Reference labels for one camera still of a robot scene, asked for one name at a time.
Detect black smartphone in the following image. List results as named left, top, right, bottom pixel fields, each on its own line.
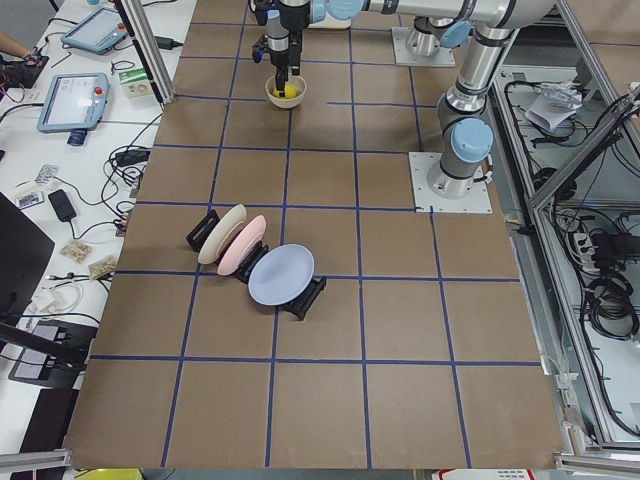
left=48, top=189, right=77, bottom=222

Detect black power adapter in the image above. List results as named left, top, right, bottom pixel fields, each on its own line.
left=154, top=36, right=183, bottom=50

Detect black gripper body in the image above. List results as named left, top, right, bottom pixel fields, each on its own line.
left=269, top=49, right=289, bottom=68
left=278, top=0, right=311, bottom=33

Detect yellow lemon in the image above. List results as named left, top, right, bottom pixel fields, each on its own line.
left=271, top=84, right=299, bottom=99

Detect aluminium frame post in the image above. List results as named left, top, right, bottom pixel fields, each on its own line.
left=114, top=0, right=175, bottom=105

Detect beige bowl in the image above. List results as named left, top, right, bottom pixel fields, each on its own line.
left=265, top=76, right=307, bottom=109

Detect far blue teach pendant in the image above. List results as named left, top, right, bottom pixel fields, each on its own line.
left=61, top=8, right=128, bottom=54

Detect beige plate in rack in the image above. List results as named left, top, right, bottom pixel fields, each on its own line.
left=198, top=204, right=247, bottom=265

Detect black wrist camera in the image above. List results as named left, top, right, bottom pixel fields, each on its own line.
left=252, top=35, right=268, bottom=64

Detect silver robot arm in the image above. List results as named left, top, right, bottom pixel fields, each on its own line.
left=251, top=1, right=553, bottom=200
left=248, top=1, right=475, bottom=99

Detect black monitor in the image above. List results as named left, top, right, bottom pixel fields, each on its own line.
left=0, top=195, right=55, bottom=326

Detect person hand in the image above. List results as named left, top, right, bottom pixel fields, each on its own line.
left=17, top=47, right=33, bottom=59

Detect near blue teach pendant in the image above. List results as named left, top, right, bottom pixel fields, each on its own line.
left=37, top=73, right=110, bottom=133

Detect green white carton box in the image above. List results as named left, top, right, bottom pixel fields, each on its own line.
left=118, top=68, right=153, bottom=98

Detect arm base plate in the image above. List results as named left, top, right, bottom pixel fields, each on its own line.
left=409, top=152, right=492, bottom=214
left=391, top=27, right=455, bottom=68

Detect black dish rack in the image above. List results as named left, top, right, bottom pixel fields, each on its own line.
left=186, top=210, right=327, bottom=320

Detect pink plate in rack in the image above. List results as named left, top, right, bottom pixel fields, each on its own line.
left=217, top=215, right=266, bottom=276

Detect blue teach pendant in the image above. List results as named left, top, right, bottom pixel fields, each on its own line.
left=37, top=73, right=110, bottom=133
left=61, top=8, right=128, bottom=54

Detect blue plate in rack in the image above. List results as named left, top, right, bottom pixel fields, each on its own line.
left=248, top=244, right=315, bottom=306

